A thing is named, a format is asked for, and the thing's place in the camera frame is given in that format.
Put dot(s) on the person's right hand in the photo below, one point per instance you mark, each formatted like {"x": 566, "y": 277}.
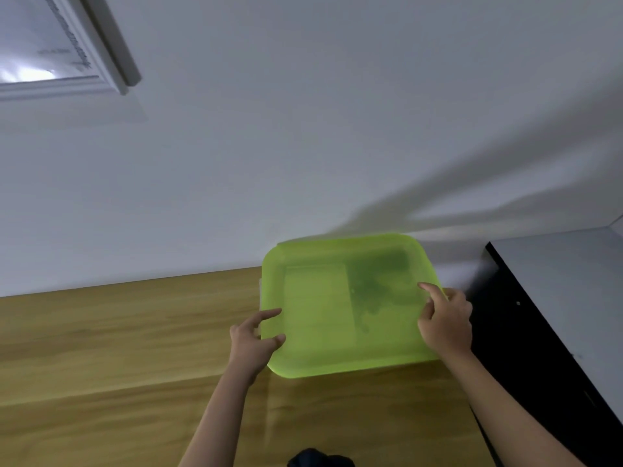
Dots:
{"x": 445, "y": 330}

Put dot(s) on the person's left hand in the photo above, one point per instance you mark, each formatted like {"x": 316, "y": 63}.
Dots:
{"x": 248, "y": 347}

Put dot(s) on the person's right thumb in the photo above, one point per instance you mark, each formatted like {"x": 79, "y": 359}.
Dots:
{"x": 427, "y": 310}

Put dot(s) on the person's left thumb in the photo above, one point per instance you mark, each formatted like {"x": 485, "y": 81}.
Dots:
{"x": 273, "y": 340}

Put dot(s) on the green translucent plastic container lid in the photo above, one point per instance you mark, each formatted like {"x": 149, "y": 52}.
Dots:
{"x": 340, "y": 311}

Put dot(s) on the person's left forearm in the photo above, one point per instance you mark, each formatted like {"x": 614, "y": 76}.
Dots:
{"x": 218, "y": 419}

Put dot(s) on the person's right forearm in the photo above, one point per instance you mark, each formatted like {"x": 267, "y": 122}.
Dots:
{"x": 506, "y": 413}

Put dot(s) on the black and grey cabinet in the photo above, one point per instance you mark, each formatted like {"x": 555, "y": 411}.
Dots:
{"x": 550, "y": 335}

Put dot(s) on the dark blue clothing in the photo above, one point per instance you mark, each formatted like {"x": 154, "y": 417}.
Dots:
{"x": 319, "y": 459}

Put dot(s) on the white framed picture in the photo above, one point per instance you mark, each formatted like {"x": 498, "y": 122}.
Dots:
{"x": 48, "y": 43}

